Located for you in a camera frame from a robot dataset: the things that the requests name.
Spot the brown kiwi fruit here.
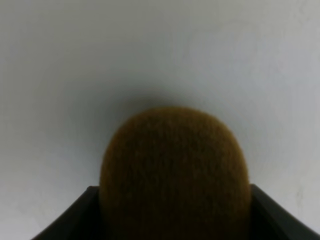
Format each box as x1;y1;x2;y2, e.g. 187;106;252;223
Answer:
99;107;252;240

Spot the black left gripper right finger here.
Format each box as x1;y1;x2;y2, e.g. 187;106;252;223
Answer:
249;184;320;240

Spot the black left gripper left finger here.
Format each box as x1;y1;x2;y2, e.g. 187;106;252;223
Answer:
33;186;100;240

